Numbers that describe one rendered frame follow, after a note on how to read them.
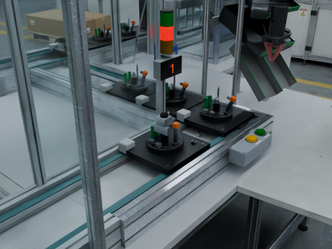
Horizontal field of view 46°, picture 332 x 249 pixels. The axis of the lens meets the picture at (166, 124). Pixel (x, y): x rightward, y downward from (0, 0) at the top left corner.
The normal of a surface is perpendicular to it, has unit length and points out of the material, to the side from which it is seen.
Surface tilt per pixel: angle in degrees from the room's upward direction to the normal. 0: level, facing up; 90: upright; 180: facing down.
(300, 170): 0
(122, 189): 0
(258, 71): 45
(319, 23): 90
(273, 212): 0
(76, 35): 90
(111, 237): 90
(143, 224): 90
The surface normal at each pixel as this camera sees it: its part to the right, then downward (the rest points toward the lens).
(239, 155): -0.65, 0.34
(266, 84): 0.45, -0.39
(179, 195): 0.76, 0.29
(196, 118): 0.00, -0.90
